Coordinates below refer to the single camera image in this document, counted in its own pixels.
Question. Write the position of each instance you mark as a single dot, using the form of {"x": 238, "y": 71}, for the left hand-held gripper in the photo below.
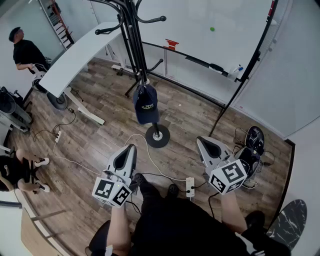
{"x": 110, "y": 191}

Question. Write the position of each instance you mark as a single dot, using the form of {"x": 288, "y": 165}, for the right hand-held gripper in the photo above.
{"x": 227, "y": 177}

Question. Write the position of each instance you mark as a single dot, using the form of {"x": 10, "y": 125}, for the black coat stand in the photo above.
{"x": 163, "y": 140}

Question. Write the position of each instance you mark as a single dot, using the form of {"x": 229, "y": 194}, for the navy blue cap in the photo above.
{"x": 147, "y": 117}

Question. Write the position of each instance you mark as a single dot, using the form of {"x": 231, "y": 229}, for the person's left forearm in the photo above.
{"x": 120, "y": 225}

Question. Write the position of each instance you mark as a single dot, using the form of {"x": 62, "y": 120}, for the person's right forearm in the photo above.
{"x": 232, "y": 212}

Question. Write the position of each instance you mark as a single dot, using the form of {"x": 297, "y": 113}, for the person's black left shoe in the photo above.
{"x": 140, "y": 178}

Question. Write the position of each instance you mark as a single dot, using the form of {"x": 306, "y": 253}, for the person's black shoe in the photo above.
{"x": 140, "y": 178}
{"x": 173, "y": 190}

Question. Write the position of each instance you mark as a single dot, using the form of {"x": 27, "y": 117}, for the white power strip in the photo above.
{"x": 58, "y": 136}
{"x": 190, "y": 187}

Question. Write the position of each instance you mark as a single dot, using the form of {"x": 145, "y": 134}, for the black backpack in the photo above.
{"x": 253, "y": 160}

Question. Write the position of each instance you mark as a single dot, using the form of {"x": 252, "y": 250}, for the black round bag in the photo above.
{"x": 255, "y": 140}

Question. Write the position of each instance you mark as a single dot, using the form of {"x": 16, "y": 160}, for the white sneaker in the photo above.
{"x": 250, "y": 184}

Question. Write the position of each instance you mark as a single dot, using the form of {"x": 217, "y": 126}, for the person's black right shoe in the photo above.
{"x": 173, "y": 190}

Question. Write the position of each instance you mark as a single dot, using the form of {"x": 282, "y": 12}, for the black power adapter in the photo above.
{"x": 71, "y": 110}

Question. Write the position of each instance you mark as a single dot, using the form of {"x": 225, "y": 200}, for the person's black clothing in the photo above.
{"x": 175, "y": 225}

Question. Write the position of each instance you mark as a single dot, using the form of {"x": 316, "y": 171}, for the black whiteboard eraser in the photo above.
{"x": 216, "y": 68}

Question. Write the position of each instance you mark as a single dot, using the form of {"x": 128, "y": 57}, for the grey round base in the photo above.
{"x": 58, "y": 101}

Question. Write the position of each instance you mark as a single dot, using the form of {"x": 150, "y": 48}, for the blue capped marker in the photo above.
{"x": 238, "y": 68}

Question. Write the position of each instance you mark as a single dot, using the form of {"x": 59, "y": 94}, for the black marble round table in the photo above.
{"x": 290, "y": 225}

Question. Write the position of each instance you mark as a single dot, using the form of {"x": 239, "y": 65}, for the grey equipment cart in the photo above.
{"x": 20, "y": 117}

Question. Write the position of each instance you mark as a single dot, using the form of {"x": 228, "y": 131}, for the white curved desk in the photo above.
{"x": 75, "y": 57}

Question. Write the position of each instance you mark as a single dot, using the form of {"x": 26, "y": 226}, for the red sticker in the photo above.
{"x": 172, "y": 43}

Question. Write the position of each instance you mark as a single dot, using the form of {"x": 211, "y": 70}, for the white chair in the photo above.
{"x": 40, "y": 75}

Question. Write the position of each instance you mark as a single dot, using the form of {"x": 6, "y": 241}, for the green round magnet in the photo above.
{"x": 212, "y": 29}

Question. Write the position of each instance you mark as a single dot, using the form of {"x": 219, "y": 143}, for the black office chair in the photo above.
{"x": 7, "y": 102}

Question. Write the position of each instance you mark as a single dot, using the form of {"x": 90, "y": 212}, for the black framed whiteboard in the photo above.
{"x": 200, "y": 25}

